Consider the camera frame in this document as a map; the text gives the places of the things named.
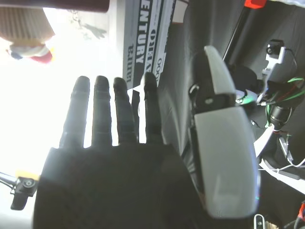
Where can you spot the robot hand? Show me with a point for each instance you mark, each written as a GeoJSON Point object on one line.
{"type": "Point", "coordinates": [114, 186]}

